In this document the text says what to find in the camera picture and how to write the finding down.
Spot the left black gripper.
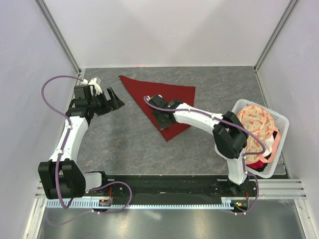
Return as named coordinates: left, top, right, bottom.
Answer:
left=88, top=87, right=124, bottom=117

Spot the dark red cloth napkin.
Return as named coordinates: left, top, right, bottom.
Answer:
left=119, top=75, right=195, bottom=141

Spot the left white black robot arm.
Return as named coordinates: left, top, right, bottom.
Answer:
left=38, top=84, right=124, bottom=200

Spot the grey slotted cable duct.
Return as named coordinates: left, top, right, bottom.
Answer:
left=46, top=196, right=250, bottom=210

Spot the red cloth in basket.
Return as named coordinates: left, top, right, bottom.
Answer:
left=246, top=153, right=274, bottom=172

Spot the aluminium frame post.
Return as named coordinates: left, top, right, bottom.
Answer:
left=253, top=0, right=300, bottom=73
left=34, top=0, right=82, bottom=76

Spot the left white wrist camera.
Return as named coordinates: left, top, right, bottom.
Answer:
left=80, top=77, right=103, bottom=96

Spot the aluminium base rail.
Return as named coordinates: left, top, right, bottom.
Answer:
left=22, top=182, right=47, bottom=239

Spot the floral peach cloth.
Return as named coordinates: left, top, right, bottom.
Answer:
left=237, top=105, right=281, bottom=164

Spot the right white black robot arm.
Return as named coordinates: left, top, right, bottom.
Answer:
left=144, top=95, right=249, bottom=196

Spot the white plastic laundry basket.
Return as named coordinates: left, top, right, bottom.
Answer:
left=223, top=99, right=289, bottom=185

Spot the right aluminium frame post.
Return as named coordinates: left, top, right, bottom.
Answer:
left=253, top=0, right=300, bottom=73

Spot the left aluminium frame post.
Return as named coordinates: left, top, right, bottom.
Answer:
left=34, top=0, right=82, bottom=76

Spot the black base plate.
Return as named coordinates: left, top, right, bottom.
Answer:
left=87, top=175, right=258, bottom=204

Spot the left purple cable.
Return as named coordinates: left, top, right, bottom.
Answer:
left=41, top=75, right=133, bottom=215

